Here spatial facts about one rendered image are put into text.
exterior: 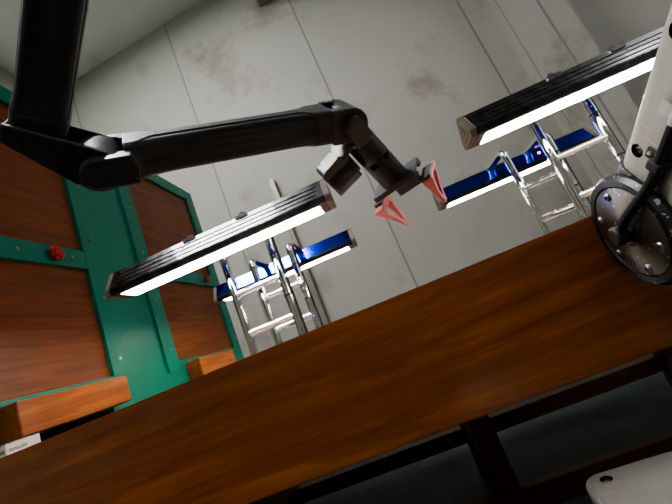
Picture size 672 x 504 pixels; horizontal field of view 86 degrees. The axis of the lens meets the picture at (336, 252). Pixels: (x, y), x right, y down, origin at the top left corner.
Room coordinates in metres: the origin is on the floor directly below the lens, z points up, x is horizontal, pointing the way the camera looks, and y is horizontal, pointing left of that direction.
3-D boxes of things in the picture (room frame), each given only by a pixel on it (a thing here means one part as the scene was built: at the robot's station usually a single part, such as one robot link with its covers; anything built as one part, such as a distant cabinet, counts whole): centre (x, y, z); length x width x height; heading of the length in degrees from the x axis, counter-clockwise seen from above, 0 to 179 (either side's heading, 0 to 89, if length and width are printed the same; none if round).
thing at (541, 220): (1.27, -0.75, 0.90); 0.20 x 0.19 x 0.45; 85
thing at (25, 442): (0.63, 0.64, 0.77); 0.06 x 0.04 x 0.02; 175
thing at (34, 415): (0.85, 0.71, 0.83); 0.30 x 0.06 x 0.07; 175
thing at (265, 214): (0.87, 0.27, 1.08); 0.62 x 0.08 x 0.07; 85
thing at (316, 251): (1.43, 0.22, 1.08); 0.62 x 0.08 x 0.07; 85
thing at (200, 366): (1.53, 0.65, 0.83); 0.30 x 0.06 x 0.07; 175
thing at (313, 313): (1.35, 0.22, 0.90); 0.20 x 0.19 x 0.45; 85
